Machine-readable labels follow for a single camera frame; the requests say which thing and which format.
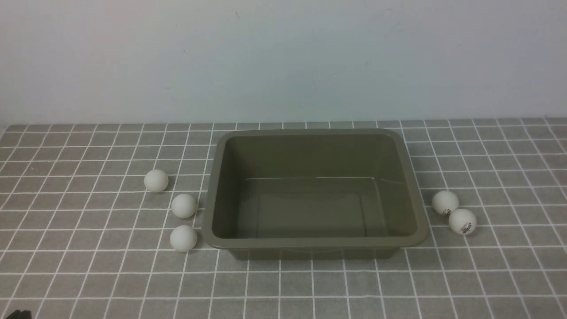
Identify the black object at corner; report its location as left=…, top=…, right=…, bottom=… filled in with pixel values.
left=6, top=309, right=32, bottom=319

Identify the grey checkered tablecloth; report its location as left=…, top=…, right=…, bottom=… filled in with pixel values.
left=0, top=117, right=567, bottom=319

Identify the white ping-pong ball with logo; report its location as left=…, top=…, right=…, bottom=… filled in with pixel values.
left=448, top=208, right=478, bottom=236
left=431, top=190, right=460, bottom=216

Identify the olive green plastic bin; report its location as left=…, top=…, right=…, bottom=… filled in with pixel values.
left=201, top=128, right=429, bottom=260

